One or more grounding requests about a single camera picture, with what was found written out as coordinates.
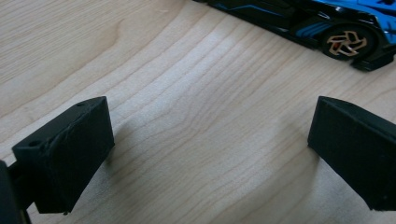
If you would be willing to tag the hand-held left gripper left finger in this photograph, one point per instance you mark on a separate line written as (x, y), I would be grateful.
(67, 158)

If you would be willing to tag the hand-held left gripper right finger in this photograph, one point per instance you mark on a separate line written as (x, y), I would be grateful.
(355, 149)

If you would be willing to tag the blue and black toy car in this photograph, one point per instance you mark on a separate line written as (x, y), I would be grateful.
(311, 21)

